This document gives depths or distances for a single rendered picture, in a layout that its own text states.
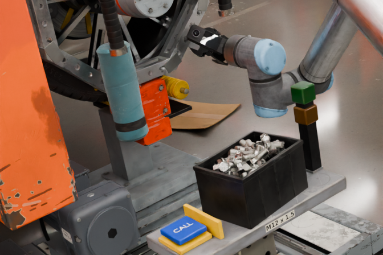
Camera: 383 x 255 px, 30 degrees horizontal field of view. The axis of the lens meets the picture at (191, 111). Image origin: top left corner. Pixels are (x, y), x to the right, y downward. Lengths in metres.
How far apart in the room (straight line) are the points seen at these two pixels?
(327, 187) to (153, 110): 0.67
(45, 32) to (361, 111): 1.64
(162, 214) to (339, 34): 0.81
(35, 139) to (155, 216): 0.79
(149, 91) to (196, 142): 1.03
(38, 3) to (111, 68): 0.24
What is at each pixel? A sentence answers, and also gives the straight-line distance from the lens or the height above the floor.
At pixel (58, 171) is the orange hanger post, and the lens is 1.53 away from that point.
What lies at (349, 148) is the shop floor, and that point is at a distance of 2.79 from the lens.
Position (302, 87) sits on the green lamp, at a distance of 1.56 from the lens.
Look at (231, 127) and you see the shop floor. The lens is 3.12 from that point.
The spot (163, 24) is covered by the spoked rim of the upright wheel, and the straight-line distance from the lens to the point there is 2.17.
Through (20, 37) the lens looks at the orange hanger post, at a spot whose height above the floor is 0.90.
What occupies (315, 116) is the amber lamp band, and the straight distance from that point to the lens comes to 1.60.
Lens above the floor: 1.20
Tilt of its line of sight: 21 degrees down
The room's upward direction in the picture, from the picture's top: 11 degrees counter-clockwise
